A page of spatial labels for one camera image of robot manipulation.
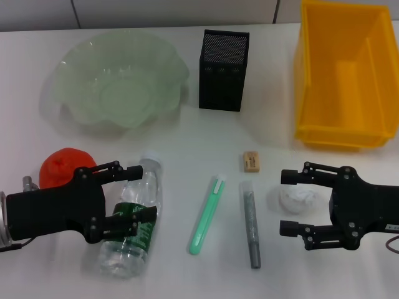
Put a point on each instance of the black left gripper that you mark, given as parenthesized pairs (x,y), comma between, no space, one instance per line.
(53,211)

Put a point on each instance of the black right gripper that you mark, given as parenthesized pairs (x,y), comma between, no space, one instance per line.
(364,208)

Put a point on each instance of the white paper ball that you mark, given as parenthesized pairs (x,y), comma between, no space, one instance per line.
(296,199)

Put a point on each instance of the clear water bottle green label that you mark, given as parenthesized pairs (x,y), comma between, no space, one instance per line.
(146,180)

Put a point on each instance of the grey glitter pen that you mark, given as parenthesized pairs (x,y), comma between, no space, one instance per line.
(251,218)

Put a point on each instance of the beige eraser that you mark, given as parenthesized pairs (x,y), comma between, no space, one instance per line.
(251,161)

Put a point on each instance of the green pen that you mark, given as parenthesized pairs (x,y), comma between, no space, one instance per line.
(205,215)

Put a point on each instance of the orange fruit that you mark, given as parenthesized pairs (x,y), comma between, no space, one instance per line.
(62,165)

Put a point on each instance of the green glass fruit plate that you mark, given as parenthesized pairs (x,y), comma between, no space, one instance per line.
(115,84)

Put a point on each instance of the black mesh pen holder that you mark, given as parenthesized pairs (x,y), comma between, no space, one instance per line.
(223,74)

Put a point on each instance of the yellow plastic bin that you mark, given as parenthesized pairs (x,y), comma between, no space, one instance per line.
(339,93)

